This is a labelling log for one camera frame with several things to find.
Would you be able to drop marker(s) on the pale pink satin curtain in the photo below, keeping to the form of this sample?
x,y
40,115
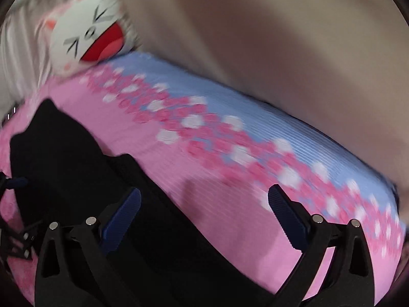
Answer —
x,y
19,44

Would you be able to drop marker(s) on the pink floral bed sheet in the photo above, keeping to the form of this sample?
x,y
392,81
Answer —
x,y
223,166

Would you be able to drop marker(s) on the black pants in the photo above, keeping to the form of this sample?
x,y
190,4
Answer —
x,y
64,166

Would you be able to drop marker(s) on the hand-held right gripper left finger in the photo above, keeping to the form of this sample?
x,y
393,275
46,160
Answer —
x,y
123,220

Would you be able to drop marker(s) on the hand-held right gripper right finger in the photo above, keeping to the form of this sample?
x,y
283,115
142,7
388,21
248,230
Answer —
x,y
284,212

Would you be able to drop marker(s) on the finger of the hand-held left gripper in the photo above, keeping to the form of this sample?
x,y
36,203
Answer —
x,y
16,183
19,243

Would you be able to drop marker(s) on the beige hanging cloth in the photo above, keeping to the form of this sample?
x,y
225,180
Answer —
x,y
255,38

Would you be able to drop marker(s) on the white cat face pillow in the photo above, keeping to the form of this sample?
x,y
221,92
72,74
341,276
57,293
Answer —
x,y
92,32

